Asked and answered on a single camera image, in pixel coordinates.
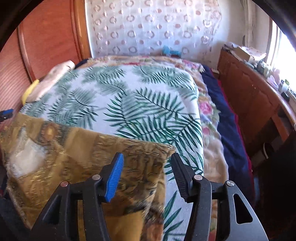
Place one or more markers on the palm leaf blanket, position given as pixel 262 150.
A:
pixel 153 103

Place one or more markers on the floral quilt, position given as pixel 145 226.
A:
pixel 176 213

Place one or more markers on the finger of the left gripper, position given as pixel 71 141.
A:
pixel 6 114

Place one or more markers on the yellow plush toy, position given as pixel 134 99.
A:
pixel 28 91

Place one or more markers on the window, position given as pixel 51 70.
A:
pixel 281 53

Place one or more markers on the navy blue bedsheet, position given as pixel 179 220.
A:
pixel 239 165

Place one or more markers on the cardboard box on cabinet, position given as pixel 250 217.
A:
pixel 249 54

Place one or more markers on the brown wooden cabinet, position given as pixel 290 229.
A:
pixel 263 114

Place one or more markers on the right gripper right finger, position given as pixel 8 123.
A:
pixel 236 219

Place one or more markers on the white circle-pattern curtain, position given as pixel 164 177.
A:
pixel 148 27

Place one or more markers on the brown louvered wardrobe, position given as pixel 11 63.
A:
pixel 53 32

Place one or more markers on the golden patterned garment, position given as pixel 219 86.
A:
pixel 38 155

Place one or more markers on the blue toy at headboard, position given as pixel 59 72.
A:
pixel 167 51

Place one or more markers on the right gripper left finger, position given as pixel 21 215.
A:
pixel 58 219

